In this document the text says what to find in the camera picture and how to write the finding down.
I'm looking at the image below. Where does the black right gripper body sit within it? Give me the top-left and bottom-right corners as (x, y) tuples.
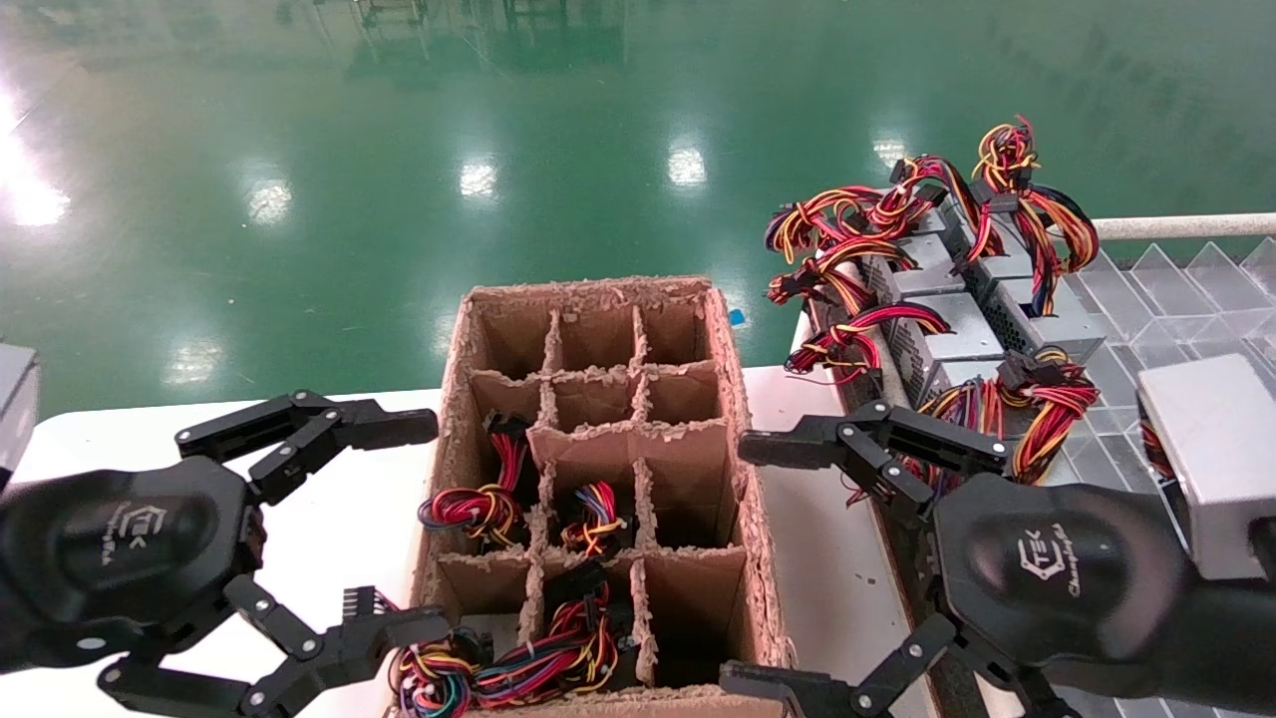
(935, 474), (1276, 714)

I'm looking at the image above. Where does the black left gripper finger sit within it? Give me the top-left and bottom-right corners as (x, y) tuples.
(98, 573), (452, 718)
(174, 389), (440, 505)

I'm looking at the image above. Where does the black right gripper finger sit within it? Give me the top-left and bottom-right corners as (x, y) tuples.
(720, 610), (1083, 718)
(740, 399), (1010, 530)

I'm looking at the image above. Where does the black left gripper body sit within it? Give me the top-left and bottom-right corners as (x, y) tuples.
(0, 459), (268, 671)

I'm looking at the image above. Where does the power supply with coloured wires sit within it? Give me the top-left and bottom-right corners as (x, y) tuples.
(902, 347), (1101, 500)
(972, 114), (1110, 352)
(766, 234), (970, 312)
(785, 292), (1006, 400)
(765, 184), (948, 255)

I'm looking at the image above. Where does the wire bundle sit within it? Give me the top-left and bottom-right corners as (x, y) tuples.
(419, 411), (536, 549)
(478, 563), (639, 699)
(560, 482), (629, 557)

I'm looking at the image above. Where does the brown divided cardboard box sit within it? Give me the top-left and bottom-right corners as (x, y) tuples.
(411, 276), (797, 718)

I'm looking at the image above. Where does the multicoloured wire harness with connector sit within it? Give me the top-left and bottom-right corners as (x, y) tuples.
(342, 586), (489, 718)

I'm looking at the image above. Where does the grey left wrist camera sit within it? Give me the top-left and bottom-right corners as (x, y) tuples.
(0, 344), (43, 490)

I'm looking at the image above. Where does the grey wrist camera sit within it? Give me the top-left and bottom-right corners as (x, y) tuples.
(0, 344), (43, 490)
(1136, 354), (1276, 581)

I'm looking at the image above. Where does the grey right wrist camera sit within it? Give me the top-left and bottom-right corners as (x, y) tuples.
(1136, 354), (1276, 581)

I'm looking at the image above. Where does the wire bundle at box front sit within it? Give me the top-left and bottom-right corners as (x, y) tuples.
(478, 563), (639, 699)

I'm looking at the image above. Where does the pile of wire harnesses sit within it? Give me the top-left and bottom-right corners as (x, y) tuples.
(885, 153), (1008, 278)

